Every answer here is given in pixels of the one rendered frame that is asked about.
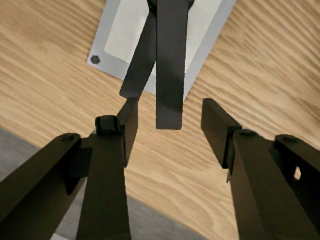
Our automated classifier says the grey metal base plate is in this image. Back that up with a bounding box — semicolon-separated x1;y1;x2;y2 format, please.
87;0;236;102

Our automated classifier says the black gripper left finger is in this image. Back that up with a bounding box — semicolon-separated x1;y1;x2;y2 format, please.
0;97;139;240

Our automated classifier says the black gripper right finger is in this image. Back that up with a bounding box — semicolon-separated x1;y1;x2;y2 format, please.
200;98;320;240

